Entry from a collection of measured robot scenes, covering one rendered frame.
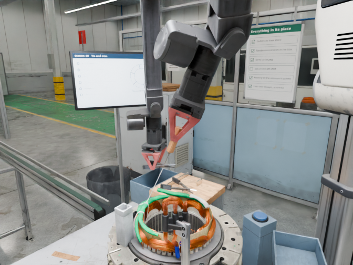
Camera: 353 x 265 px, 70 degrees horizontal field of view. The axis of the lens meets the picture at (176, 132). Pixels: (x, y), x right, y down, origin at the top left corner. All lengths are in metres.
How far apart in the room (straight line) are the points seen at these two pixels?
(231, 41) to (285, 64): 2.30
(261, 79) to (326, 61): 2.06
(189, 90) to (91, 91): 1.13
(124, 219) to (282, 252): 0.41
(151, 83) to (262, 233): 0.57
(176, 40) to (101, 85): 1.16
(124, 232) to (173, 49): 0.39
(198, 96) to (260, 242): 0.51
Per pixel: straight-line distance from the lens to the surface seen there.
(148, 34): 0.82
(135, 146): 3.34
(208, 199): 0.86
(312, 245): 0.79
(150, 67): 0.84
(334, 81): 0.76
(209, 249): 0.61
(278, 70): 2.76
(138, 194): 0.98
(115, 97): 1.59
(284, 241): 0.78
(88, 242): 1.20
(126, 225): 0.60
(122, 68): 1.61
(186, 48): 0.47
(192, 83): 0.50
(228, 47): 0.46
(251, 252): 0.89
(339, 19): 0.77
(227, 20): 0.45
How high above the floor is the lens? 1.49
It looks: 15 degrees down
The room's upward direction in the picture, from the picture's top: straight up
